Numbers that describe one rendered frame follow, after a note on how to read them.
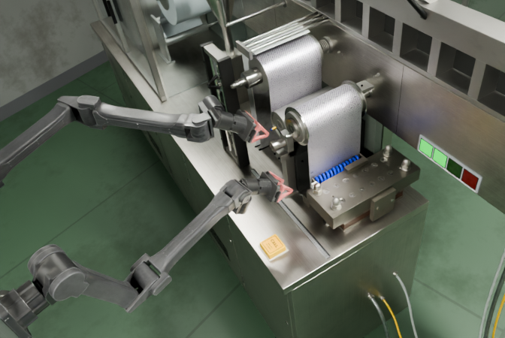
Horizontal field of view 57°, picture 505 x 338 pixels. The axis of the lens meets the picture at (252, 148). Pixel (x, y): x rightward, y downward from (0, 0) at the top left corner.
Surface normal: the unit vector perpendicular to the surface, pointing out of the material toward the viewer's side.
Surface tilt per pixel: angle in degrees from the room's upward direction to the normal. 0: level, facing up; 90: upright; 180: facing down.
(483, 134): 90
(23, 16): 90
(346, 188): 0
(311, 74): 92
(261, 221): 0
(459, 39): 90
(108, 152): 0
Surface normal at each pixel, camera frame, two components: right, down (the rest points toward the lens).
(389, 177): -0.12, -0.73
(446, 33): -0.86, 0.42
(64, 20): 0.73, 0.39
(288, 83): 0.50, 0.56
